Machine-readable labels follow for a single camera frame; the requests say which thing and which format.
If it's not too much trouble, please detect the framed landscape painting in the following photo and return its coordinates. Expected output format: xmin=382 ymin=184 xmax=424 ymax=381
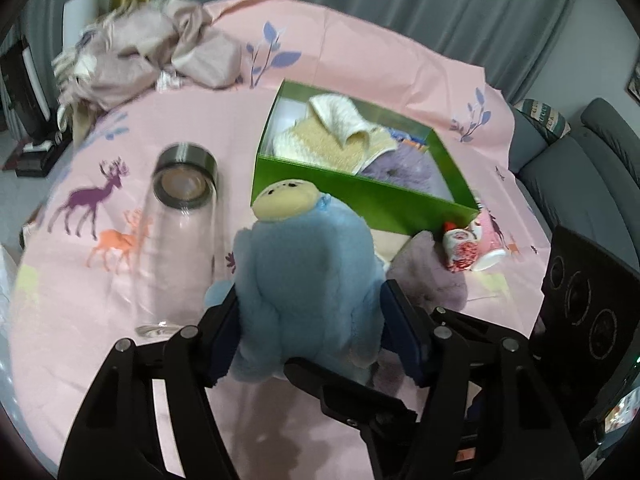
xmin=627 ymin=60 xmax=640 ymax=104

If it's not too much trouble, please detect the pink cartoon cup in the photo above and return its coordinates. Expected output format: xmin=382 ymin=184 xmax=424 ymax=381
xmin=469 ymin=208 xmax=506 ymax=272

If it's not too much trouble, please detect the red white patterned cup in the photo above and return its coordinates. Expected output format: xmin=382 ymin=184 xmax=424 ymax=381
xmin=442 ymin=220 xmax=482 ymax=272

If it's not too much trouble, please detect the purple mesh bath pouf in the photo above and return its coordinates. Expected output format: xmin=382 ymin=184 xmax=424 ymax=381
xmin=358 ymin=144 xmax=434 ymax=194

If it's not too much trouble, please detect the burger print tissue pack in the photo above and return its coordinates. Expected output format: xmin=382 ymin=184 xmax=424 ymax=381
xmin=387 ymin=127 xmax=428 ymax=153

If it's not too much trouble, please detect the glass bottle with metal lid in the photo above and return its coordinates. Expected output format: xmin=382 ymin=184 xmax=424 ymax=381
xmin=131 ymin=143 xmax=217 ymax=339

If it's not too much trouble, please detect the mauve fleece towel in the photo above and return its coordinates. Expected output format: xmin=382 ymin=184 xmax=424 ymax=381
xmin=387 ymin=228 xmax=469 ymax=391

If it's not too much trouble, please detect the grey sofa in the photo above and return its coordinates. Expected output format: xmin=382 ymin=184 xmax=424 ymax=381
xmin=509 ymin=98 xmax=639 ymax=269

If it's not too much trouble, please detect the striped green cushion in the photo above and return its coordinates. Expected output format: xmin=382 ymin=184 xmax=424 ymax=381
xmin=515 ymin=99 xmax=572 ymax=144

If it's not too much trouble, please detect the white lamp shade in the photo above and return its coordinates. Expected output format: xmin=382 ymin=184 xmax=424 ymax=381
xmin=62 ymin=0 xmax=99 ymax=50

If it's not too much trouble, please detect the green cardboard box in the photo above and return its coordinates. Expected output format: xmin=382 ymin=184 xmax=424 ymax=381
xmin=252 ymin=80 xmax=480 ymax=235

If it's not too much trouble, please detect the beige crumpled fabric pile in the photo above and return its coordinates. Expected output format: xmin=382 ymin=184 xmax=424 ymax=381
xmin=52 ymin=0 xmax=242 ymax=129

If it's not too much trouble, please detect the cream yellow towel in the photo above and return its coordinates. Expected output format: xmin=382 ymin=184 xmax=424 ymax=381
xmin=269 ymin=93 xmax=398 ymax=176

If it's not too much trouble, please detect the blue plush toy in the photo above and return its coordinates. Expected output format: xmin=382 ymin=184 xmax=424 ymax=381
xmin=204 ymin=179 xmax=385 ymax=384

